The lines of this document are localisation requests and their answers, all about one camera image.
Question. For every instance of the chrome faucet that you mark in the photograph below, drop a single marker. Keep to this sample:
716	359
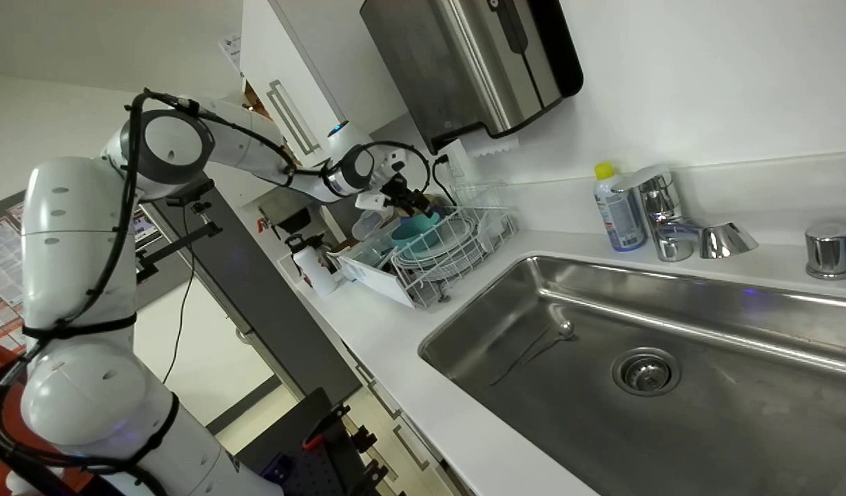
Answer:
665	221

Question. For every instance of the black countertop appliance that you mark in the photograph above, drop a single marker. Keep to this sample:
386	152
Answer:
288	217

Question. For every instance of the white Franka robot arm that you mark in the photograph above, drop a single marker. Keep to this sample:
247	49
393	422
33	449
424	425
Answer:
73	238

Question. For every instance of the black pegboard clamp rack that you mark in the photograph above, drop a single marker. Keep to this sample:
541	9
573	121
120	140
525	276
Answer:
284	451

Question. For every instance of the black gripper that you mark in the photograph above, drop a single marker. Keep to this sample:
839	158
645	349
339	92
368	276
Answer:
397	190

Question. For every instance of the dark grey cabinet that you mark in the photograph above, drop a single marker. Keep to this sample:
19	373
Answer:
256	305

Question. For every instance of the teal bowl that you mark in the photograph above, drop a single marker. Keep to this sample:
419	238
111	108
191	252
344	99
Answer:
416	227

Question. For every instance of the clear plastic container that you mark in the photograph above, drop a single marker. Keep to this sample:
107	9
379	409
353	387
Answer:
314	272

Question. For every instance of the white wall cabinet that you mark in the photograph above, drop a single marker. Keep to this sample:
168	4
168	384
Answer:
302	45

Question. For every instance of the metal sink drain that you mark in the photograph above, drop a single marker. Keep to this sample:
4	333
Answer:
645	371

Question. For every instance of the stainless paper towel dispenser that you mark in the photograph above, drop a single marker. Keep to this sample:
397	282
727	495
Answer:
467	64

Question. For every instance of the chrome round knob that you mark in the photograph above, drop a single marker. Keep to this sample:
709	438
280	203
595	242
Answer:
824	252

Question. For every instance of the white drain tray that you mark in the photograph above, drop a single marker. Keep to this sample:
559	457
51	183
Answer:
376	281

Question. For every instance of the stainless steel sink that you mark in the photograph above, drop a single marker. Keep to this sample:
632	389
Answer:
714	432

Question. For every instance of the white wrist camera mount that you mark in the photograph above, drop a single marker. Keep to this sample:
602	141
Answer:
369	201

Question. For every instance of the dish soap bottle yellow cap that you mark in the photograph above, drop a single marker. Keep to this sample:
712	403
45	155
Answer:
619	217

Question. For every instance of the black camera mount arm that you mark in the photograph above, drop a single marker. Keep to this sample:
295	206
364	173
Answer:
178	245

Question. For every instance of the white wall outlet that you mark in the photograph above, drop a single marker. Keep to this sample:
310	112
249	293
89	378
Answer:
450	168

